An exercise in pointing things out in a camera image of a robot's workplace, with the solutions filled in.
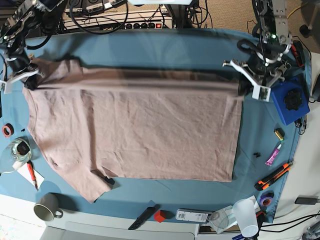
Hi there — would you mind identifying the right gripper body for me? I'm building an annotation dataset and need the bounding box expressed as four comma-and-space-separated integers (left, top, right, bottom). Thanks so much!
0, 53, 40, 94

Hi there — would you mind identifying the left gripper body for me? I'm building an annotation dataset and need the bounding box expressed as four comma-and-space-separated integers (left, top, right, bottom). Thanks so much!
222, 55, 288, 102

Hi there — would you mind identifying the pink T-shirt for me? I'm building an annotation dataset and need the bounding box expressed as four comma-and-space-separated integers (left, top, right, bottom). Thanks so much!
22, 58, 243, 203

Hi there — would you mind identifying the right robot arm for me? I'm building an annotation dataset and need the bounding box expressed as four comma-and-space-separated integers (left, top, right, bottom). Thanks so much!
0, 0, 67, 94

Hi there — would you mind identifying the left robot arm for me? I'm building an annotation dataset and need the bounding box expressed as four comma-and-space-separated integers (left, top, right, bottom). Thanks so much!
222, 0, 293, 102

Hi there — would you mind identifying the blue table cloth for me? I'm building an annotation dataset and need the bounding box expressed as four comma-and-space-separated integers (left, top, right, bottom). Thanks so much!
0, 28, 300, 219

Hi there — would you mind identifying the blue box with black knob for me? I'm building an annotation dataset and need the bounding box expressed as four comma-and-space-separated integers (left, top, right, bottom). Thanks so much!
270, 76, 310, 126

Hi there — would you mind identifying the red black tool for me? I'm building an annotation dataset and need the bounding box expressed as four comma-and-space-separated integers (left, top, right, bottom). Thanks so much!
291, 40, 306, 68

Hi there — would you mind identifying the red tape roll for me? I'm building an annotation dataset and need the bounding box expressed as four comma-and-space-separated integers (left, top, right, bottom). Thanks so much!
1, 123, 14, 138

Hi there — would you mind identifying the yellow black battery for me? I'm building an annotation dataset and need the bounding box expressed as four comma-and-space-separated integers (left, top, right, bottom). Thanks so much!
274, 128, 285, 141

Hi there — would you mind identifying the small black clip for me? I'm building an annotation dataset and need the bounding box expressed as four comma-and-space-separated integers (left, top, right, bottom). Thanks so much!
253, 152, 261, 158

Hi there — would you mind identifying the purple glue tube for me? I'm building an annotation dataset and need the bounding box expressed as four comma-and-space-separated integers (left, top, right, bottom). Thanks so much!
265, 143, 282, 166

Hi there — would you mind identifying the red pen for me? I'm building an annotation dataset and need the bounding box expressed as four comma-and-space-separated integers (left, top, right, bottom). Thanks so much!
26, 160, 39, 191

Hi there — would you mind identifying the foot pedal labelled start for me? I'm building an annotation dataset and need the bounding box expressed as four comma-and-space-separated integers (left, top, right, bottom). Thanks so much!
65, 0, 83, 12

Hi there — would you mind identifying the white paper note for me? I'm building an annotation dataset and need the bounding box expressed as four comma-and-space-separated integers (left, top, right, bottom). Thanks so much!
17, 164, 45, 189

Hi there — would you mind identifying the foot pedal labelled zero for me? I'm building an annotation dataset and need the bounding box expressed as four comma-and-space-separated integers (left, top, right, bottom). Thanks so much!
85, 0, 104, 12

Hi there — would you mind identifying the orange utility knife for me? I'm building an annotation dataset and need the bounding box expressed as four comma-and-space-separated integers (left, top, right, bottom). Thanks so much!
254, 161, 294, 191

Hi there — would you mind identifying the purple tape roll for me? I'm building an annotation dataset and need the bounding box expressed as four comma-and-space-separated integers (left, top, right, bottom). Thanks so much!
259, 192, 274, 207

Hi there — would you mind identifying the white power strip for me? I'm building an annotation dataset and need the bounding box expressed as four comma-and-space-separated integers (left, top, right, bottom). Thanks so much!
124, 21, 165, 30

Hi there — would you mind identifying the grey ceramic mug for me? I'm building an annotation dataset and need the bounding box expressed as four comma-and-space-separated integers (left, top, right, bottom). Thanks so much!
33, 193, 64, 222

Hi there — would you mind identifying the translucent plastic cup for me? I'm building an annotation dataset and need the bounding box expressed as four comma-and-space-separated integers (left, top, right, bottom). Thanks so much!
232, 198, 259, 238

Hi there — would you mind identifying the black phone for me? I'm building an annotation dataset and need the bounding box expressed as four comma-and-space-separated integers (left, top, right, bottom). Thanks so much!
294, 196, 320, 205

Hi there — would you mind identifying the clear plastic packaging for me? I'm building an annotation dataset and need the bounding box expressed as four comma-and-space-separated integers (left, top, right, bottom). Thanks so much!
208, 205, 238, 234

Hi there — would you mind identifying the white barcode box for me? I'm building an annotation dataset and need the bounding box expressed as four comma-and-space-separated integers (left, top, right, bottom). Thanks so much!
175, 208, 213, 223

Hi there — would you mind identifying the black folding knife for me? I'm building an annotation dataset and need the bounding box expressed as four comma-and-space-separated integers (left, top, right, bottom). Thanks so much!
128, 204, 160, 230

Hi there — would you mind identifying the red cube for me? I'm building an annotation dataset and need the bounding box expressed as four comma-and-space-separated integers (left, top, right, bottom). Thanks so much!
154, 210, 166, 223

